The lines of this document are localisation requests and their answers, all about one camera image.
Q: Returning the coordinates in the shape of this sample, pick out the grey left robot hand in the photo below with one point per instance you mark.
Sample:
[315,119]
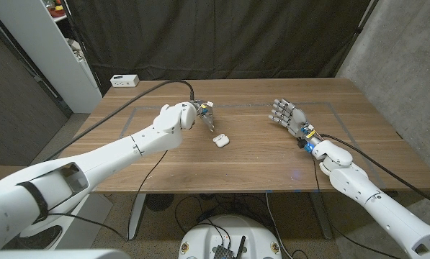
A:
[205,113]

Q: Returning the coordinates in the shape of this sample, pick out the white power strip box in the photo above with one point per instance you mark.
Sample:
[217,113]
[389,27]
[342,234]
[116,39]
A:
[124,81]

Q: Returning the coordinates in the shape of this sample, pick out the grey tape outline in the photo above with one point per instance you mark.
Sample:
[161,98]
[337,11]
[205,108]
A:
[236,105]

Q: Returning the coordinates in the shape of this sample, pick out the black round perforated disc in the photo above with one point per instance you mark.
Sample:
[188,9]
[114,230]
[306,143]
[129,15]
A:
[159,202]

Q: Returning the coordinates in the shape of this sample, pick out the white tall cabinet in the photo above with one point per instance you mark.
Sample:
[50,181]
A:
[38,43]

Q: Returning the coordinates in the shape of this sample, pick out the black antenna device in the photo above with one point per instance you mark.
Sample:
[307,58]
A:
[240,248]

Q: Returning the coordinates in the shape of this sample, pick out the black fabric curtain backdrop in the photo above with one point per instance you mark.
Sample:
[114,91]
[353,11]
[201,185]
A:
[218,36]

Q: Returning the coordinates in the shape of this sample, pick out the red items on shelf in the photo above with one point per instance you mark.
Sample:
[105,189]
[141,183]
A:
[57,12]

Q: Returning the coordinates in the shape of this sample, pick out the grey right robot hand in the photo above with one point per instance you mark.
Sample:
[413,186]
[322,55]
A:
[294,117]

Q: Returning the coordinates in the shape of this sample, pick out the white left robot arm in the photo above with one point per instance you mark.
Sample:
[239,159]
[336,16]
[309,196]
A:
[110,158]

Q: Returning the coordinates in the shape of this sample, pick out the grey table leg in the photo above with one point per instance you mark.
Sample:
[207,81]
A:
[322,216]

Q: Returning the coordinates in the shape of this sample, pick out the white airpods case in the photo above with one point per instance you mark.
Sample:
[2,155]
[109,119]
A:
[222,142]

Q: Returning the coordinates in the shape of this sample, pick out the white robot torso base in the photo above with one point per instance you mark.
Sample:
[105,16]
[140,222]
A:
[204,241]

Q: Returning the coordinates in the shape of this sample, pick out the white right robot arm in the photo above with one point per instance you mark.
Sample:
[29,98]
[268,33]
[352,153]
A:
[362,190]

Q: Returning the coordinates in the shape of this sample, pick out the white table leg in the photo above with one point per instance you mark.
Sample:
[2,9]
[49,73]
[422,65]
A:
[137,216]

